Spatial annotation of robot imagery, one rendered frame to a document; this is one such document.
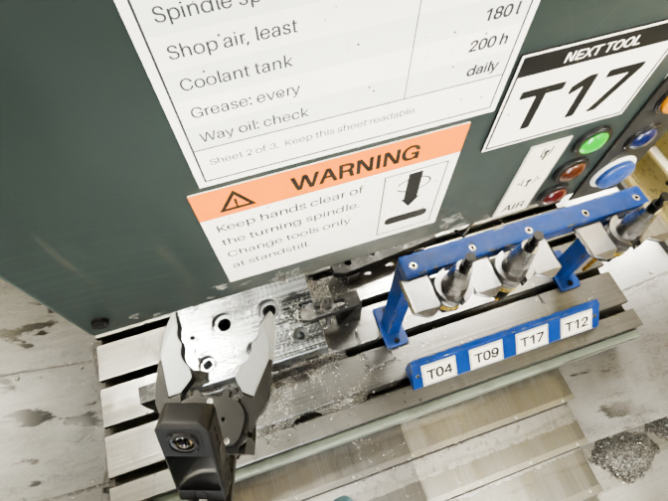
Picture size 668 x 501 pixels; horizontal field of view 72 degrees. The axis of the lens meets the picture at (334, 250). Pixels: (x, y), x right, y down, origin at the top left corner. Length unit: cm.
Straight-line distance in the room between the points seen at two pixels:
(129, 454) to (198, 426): 70
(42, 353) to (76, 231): 125
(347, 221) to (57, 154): 17
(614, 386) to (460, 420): 41
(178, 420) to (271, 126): 27
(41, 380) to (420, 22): 137
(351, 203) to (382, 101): 8
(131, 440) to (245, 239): 86
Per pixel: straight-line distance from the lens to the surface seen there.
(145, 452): 109
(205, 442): 42
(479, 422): 122
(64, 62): 19
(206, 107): 20
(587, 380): 138
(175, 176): 23
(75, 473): 141
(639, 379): 140
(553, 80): 28
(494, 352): 107
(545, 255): 86
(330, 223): 30
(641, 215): 90
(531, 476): 129
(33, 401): 146
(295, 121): 22
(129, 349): 115
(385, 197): 29
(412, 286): 77
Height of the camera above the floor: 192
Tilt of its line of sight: 63 degrees down
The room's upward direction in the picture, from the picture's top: 1 degrees counter-clockwise
